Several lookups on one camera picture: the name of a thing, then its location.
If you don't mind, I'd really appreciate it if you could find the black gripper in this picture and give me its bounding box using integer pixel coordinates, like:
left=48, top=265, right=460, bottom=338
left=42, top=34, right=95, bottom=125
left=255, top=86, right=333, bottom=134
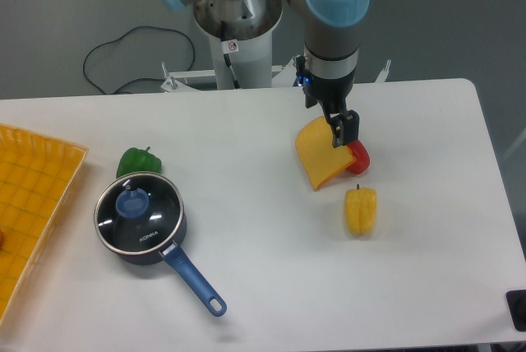
left=294, top=54, right=359, bottom=148

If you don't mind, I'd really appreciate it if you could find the glass pot lid blue knob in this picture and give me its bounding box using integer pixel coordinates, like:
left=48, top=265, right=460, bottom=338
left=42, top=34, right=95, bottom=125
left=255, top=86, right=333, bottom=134
left=94, top=172, right=184, bottom=254

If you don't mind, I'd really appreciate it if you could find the orange toy bread slice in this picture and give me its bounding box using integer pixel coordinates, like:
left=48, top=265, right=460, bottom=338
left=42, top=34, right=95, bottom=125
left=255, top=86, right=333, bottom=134
left=295, top=117, right=357, bottom=191

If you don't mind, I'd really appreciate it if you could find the red toy bell pepper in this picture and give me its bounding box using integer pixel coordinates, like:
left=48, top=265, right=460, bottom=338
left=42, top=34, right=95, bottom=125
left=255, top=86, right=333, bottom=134
left=347, top=140, right=371, bottom=175

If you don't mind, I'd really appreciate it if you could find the yellow toy bell pepper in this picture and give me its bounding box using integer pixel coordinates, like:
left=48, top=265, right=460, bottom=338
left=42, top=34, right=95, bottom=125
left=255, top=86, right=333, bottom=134
left=344, top=185, right=377, bottom=235

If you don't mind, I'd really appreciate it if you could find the green toy bell pepper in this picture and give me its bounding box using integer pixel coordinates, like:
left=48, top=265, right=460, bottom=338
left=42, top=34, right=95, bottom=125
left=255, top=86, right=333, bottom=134
left=116, top=146, right=163, bottom=178

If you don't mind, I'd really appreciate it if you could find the black device at table edge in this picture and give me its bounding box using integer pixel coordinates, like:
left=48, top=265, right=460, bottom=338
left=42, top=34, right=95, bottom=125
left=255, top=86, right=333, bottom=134
left=505, top=289, right=526, bottom=332

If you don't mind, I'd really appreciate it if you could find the yellow plastic basket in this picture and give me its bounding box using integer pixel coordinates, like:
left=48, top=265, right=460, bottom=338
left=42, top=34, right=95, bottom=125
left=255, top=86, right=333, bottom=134
left=1, top=123, right=89, bottom=322

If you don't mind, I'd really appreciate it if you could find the white metal base frame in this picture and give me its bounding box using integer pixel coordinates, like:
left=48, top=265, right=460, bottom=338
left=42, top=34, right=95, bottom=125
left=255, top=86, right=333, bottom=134
left=159, top=53, right=392, bottom=93

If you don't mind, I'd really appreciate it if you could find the dark saucepan with blue handle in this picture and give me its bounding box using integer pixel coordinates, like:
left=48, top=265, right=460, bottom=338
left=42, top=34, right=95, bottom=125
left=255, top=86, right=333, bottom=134
left=95, top=203, right=228, bottom=318

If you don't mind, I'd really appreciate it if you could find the black cable on floor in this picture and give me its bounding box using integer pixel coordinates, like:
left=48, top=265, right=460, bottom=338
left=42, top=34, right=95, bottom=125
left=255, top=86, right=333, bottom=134
left=82, top=25, right=196, bottom=95

